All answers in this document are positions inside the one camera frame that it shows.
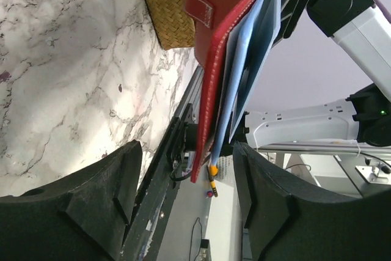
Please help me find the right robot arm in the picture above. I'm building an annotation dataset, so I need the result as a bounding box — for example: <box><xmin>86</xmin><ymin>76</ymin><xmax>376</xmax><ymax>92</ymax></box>
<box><xmin>246</xmin><ymin>0</ymin><xmax>390</xmax><ymax>149</ymax></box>

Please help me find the brown woven tray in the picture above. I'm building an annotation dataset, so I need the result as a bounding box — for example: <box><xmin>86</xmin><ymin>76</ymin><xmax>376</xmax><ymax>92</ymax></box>
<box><xmin>145</xmin><ymin>0</ymin><xmax>195</xmax><ymax>50</ymax></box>

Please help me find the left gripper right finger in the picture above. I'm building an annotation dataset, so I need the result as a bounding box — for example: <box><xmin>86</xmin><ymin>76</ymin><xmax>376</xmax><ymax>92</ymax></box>
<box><xmin>233</xmin><ymin>142</ymin><xmax>390</xmax><ymax>260</ymax></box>

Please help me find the red card holder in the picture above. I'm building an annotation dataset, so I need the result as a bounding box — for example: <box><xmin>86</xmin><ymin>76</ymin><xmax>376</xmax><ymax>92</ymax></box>
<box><xmin>185</xmin><ymin>0</ymin><xmax>281</xmax><ymax>182</ymax></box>

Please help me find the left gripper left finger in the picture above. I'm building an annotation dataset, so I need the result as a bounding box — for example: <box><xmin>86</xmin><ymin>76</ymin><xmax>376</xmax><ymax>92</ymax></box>
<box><xmin>1</xmin><ymin>141</ymin><xmax>142</xmax><ymax>260</ymax></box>

